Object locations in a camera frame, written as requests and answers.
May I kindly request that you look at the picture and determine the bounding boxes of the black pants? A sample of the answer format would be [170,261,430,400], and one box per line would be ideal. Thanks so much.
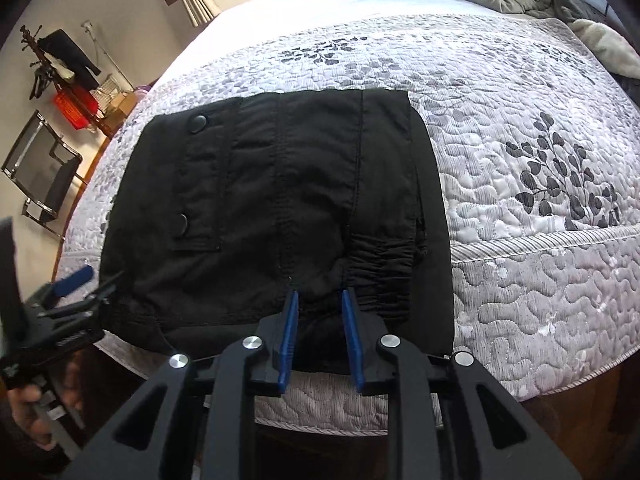
[100,89,454,374]

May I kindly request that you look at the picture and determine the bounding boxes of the person's left hand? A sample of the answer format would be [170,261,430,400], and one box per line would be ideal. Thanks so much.
[8,350,85,452]

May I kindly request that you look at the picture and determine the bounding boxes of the red bag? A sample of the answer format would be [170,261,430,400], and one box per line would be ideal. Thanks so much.
[53,84,100,130]

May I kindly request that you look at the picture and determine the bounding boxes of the cardboard boxes pile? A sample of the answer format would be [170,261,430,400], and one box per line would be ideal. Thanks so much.
[102,92,140,132]

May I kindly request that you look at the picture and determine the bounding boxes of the black hanging garment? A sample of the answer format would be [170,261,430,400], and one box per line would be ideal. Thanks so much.
[37,29,101,91]

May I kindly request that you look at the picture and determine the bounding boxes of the wooden coat rack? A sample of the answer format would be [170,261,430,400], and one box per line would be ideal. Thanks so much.
[20,25,115,140]

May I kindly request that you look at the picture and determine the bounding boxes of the white grey leaf quilt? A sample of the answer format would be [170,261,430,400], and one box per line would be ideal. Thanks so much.
[58,0,639,437]

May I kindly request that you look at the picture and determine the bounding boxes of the beige crumpled blanket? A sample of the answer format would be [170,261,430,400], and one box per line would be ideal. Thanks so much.
[568,18,640,79]

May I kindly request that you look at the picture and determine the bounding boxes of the black metal frame chair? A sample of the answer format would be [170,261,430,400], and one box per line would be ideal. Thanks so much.
[2,110,87,240]

